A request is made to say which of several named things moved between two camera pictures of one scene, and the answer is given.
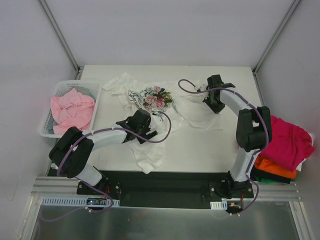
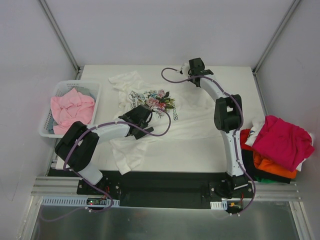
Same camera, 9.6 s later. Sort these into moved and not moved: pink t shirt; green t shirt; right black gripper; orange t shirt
Moved: right black gripper
Not moved: pink t shirt; orange t shirt; green t shirt
